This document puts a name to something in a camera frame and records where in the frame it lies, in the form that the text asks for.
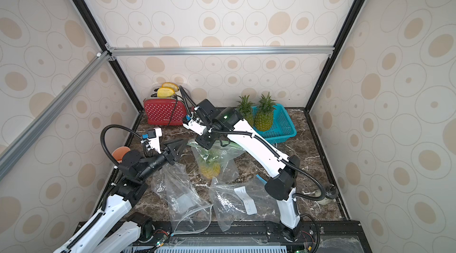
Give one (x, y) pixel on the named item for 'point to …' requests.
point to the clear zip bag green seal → (229, 170)
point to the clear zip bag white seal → (190, 213)
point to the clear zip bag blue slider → (247, 200)
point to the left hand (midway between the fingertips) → (188, 142)
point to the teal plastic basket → (282, 128)
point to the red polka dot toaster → (161, 111)
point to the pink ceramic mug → (119, 153)
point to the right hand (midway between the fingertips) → (199, 144)
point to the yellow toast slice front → (164, 92)
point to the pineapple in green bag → (210, 162)
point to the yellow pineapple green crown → (245, 107)
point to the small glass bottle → (331, 194)
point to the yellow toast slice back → (171, 85)
